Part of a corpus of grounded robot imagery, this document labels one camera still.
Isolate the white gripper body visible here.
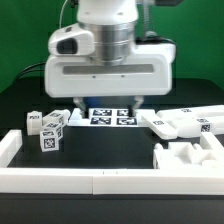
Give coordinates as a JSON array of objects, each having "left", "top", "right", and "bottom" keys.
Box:
[{"left": 45, "top": 25, "right": 176, "bottom": 98}]

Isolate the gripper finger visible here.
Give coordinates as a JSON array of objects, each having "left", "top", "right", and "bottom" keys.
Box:
[
  {"left": 128, "top": 96, "right": 144, "bottom": 117},
  {"left": 73, "top": 97, "right": 89, "bottom": 118}
]

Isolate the white chair seat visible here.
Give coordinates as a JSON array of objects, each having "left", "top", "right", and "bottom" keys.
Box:
[{"left": 153, "top": 142, "right": 224, "bottom": 170}]

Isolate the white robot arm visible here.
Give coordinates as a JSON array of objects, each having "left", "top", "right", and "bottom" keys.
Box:
[{"left": 45, "top": 0, "right": 183, "bottom": 112}]

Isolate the white chair back piece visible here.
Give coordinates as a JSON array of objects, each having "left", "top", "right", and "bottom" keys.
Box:
[{"left": 157, "top": 105, "right": 224, "bottom": 138}]

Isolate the white marker tag sheet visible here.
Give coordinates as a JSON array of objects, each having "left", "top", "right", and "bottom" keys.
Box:
[{"left": 68, "top": 108, "right": 155, "bottom": 127}]

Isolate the black cable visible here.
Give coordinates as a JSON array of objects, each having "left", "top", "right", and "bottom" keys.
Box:
[{"left": 14, "top": 61, "right": 48, "bottom": 81}]

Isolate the grey braided cable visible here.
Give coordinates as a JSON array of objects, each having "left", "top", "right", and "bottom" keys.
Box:
[{"left": 139, "top": 0, "right": 158, "bottom": 41}]

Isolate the white U-shaped fence wall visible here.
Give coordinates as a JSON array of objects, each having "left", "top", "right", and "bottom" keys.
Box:
[{"left": 0, "top": 130, "right": 224, "bottom": 195}]

